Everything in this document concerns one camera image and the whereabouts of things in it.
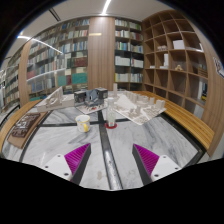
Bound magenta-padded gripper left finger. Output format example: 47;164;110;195
40;142;92;185

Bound curved wooden slatted bench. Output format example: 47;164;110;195
0;90;216;158

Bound white city block model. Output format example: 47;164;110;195
108;83;167;126

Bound brown model on wooden board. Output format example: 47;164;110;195
7;112;48;150

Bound clear plastic drink bottle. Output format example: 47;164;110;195
105;97;118;129

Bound flat round red coaster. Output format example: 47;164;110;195
104;122;118;130

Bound dark grey building model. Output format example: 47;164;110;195
73;87;109;115

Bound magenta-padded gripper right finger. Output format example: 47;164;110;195
131;143;183;186

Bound narrow bookshelf full of books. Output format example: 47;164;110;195
114;18;145;91

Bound wooden cubby shelf unit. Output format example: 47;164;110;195
141;9;209;111

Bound ceiling light strips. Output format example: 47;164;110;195
16;0;113;56

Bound white ramp architectural model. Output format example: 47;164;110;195
35;85;77;113

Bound white mug with yellow handle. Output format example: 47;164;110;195
75;114;92;134

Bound bookshelf behind glass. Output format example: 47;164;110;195
0;56;20;111

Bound wide bookshelf full of books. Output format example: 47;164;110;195
25;18;91;101

